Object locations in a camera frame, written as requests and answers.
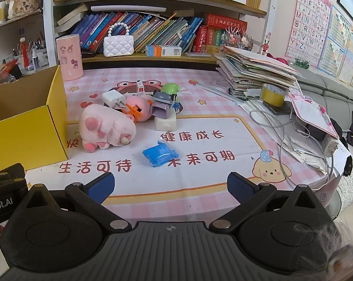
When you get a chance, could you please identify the alphabet wall poster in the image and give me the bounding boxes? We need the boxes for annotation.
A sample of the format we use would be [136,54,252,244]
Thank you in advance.
[284,0,332,65]

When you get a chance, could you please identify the white shelf unit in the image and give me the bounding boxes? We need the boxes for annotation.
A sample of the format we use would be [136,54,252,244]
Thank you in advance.
[0,9,58,74]

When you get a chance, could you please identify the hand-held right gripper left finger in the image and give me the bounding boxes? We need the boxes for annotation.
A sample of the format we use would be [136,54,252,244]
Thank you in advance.
[20,172,132,233]

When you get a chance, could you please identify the wooden bookshelf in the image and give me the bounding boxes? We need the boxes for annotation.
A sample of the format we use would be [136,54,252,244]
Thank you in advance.
[43,0,267,71]

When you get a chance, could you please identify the pink plush pig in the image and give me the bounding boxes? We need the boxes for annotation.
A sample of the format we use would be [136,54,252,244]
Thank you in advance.
[78,103,137,153]

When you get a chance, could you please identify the red boxed dictionary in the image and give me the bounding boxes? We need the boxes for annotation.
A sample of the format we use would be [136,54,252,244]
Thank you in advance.
[206,14,247,30]

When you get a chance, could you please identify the pink framed board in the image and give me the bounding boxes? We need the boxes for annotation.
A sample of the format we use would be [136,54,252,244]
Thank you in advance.
[287,92,340,139]

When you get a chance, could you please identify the white power strip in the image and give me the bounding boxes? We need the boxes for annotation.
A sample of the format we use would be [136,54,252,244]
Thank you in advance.
[323,136,339,156]

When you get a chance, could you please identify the yellow tape roll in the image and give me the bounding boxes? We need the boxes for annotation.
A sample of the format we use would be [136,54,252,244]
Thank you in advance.
[260,83,292,107]

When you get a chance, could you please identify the blue and orange carton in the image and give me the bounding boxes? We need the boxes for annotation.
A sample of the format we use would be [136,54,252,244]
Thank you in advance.
[145,44,182,57]

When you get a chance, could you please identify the pink cylinder container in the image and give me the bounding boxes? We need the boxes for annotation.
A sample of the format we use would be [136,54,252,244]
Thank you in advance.
[56,34,84,81]

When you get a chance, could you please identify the round pink and orange plush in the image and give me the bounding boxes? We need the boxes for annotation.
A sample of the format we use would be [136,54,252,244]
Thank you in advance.
[121,94,155,122]

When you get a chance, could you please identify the white quilted purse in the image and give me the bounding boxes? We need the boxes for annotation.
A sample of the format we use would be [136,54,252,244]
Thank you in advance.
[103,23,134,57]

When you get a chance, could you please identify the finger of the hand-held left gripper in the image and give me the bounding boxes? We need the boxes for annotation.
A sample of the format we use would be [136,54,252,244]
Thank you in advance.
[0,163,26,187]

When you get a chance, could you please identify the flat white tablet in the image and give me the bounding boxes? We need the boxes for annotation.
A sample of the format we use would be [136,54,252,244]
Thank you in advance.
[90,5,169,14]

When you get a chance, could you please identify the blue plastic packet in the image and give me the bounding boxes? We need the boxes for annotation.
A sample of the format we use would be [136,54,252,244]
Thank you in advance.
[143,141,180,169]

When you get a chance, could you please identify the stack of papers and notebooks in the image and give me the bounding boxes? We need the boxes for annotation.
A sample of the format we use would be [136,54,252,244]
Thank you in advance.
[216,45,304,92]

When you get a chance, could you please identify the row of colourful books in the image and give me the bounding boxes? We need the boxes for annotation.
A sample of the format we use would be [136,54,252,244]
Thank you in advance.
[71,11,204,54]

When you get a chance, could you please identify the white charger plug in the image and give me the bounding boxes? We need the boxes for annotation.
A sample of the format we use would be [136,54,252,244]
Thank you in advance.
[102,91,127,109]

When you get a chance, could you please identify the yellow cardboard box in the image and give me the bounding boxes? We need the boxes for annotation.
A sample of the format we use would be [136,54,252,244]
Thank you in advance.
[0,64,69,177]

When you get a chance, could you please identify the loose white papers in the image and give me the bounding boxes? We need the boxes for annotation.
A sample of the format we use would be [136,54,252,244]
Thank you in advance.
[247,94,350,180]

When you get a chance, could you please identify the white foam block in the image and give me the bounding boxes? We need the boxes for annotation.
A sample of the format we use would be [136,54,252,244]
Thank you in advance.
[155,114,177,132]

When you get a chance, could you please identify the thick white-paged book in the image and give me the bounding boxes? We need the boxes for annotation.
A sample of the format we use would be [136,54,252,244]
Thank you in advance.
[54,20,77,34]
[57,4,88,27]

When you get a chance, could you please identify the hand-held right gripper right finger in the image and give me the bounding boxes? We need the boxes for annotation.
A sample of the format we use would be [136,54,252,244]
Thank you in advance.
[209,172,324,233]

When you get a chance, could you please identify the standing red dictionaries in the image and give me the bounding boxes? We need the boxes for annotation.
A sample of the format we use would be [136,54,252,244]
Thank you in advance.
[192,26,224,54]

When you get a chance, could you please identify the green helmet toy figure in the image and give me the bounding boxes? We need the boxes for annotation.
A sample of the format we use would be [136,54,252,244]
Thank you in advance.
[161,82,182,113]

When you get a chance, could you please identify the grey purple toy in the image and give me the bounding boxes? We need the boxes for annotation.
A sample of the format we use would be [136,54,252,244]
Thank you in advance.
[151,91,175,118]

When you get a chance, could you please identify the red doll pen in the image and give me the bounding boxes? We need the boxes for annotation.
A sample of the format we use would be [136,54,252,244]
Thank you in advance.
[20,37,31,68]

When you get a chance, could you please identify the pen holder with pens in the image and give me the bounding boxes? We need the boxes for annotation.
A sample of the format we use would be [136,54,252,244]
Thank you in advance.
[13,35,50,74]

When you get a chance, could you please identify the white cable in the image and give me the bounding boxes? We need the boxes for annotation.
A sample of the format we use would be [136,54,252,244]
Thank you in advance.
[249,110,335,183]

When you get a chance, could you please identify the sparkly crown ornament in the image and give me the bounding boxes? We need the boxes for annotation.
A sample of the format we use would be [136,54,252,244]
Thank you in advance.
[222,25,253,50]

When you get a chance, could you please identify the grey sofa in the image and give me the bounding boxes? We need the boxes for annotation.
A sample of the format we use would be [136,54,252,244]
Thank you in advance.
[290,67,353,141]

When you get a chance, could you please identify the blue bordered wall chart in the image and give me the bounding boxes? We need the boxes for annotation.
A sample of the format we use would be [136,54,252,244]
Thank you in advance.
[317,6,353,78]

